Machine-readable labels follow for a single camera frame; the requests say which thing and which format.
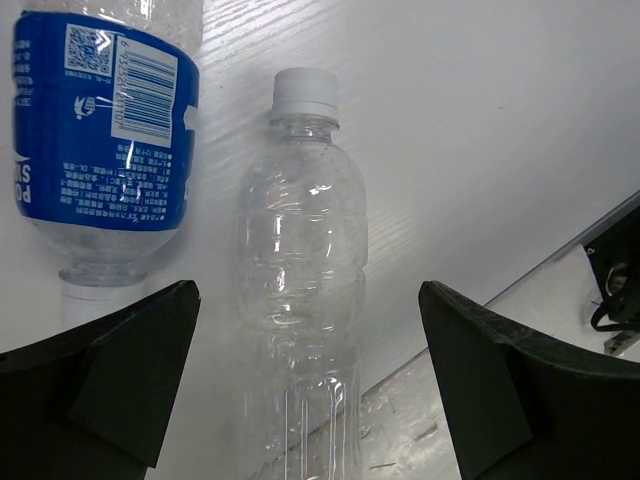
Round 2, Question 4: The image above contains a clear bottle blue label right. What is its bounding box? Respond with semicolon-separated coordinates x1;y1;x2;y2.
12;1;204;329

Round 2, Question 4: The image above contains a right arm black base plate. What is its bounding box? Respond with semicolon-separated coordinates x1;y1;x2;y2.
582;202;640;356

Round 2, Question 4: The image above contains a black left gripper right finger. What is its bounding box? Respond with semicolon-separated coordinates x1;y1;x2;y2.
419;281;639;479

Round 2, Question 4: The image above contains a clear bottle with white cap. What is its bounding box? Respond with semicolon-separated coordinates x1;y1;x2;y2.
234;68;368;479

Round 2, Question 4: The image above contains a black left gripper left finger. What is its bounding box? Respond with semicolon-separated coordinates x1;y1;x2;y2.
1;280;200;479

